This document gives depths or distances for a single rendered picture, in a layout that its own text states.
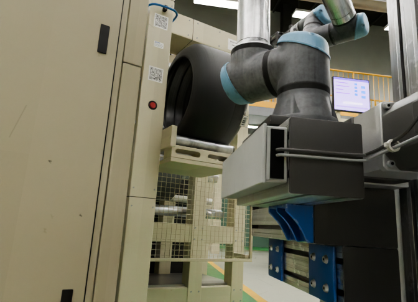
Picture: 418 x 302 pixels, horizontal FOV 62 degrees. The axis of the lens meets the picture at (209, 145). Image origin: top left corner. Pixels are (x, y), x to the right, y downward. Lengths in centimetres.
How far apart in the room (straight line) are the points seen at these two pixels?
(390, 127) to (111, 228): 62
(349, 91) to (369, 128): 529
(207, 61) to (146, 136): 46
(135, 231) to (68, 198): 81
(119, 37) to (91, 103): 19
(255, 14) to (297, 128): 57
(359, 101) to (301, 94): 506
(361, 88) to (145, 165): 468
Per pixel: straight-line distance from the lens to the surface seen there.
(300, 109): 73
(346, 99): 570
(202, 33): 232
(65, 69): 87
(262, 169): 39
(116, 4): 98
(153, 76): 174
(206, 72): 166
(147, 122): 166
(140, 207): 160
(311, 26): 131
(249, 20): 94
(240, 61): 87
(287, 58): 80
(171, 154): 157
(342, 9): 119
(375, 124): 48
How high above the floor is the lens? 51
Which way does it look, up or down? 13 degrees up
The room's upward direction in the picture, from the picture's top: 3 degrees clockwise
